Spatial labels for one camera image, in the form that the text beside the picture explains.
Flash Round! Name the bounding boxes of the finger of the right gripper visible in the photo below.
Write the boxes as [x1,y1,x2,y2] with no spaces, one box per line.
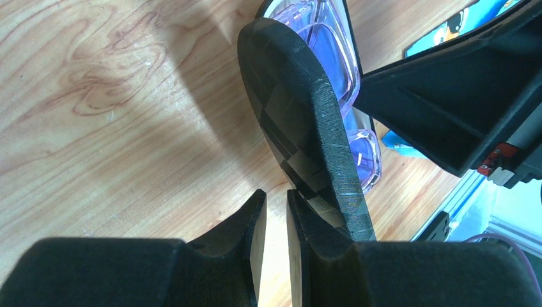
[354,1,541,177]

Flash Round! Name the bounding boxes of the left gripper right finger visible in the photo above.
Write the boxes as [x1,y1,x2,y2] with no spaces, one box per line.
[287,190,541,306]

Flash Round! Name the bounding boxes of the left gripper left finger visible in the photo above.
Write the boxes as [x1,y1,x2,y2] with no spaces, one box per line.
[1,190,267,306]

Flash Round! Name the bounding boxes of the black glasses case beige lining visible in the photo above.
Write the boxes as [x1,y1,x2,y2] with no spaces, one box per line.
[237,1,376,241]

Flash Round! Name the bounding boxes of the pink transparent sunglasses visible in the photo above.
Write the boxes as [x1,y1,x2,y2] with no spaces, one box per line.
[263,0,382,193]

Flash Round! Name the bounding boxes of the blue patterned cloth bag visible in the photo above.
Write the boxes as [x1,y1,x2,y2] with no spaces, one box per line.
[382,0,520,159]

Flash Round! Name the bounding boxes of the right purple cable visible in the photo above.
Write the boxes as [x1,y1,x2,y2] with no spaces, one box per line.
[465,233,542,297]

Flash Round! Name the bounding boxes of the aluminium frame rail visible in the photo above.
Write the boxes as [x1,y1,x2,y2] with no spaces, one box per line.
[413,171,541,258]

